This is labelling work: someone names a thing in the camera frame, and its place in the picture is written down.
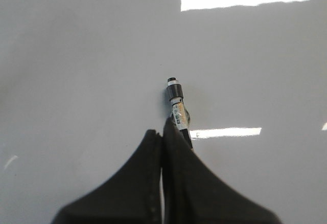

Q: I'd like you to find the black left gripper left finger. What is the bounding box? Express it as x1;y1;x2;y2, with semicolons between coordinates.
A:
52;130;161;223

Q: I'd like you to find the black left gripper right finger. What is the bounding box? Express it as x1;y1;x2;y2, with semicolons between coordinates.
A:
162;119;281;223

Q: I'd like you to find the black white whiteboard marker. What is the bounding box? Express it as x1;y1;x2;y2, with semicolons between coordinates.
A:
167;77;193;149

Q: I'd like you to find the large white whiteboard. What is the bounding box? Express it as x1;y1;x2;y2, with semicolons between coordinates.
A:
1;0;326;223

